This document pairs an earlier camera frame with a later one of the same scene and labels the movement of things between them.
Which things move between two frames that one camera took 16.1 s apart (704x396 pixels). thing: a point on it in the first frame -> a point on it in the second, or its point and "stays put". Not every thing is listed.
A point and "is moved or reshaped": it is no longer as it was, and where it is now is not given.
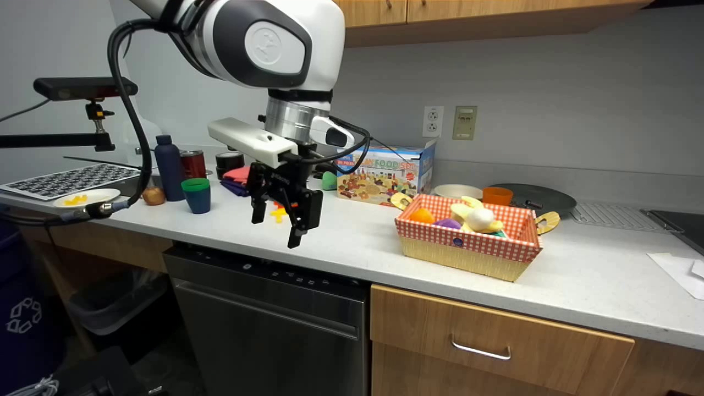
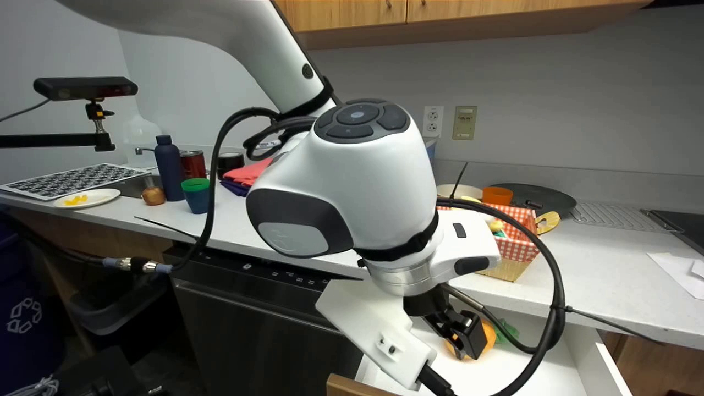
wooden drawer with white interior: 431,347 is moved or reshaped
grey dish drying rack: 51,185 stays put
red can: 193,165 stays put
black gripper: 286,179 -> 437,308
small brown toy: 154,197 stays put
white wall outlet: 431,120 stays put
